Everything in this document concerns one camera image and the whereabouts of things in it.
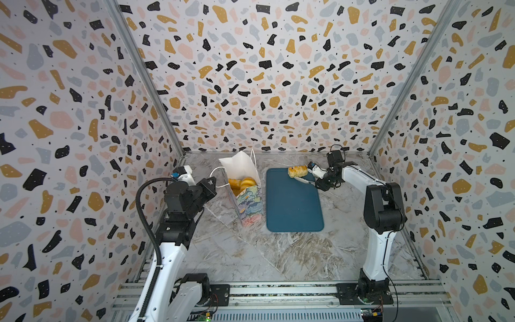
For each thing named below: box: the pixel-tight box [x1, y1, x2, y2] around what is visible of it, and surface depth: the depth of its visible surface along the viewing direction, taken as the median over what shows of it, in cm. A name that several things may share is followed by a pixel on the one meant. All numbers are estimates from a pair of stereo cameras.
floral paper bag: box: [218, 148, 264, 227], surface depth 85 cm
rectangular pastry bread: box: [287, 165, 308, 178], surface depth 111 cm
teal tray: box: [265, 167, 324, 233], surface depth 100 cm
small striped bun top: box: [241, 177, 257, 191], surface depth 87 cm
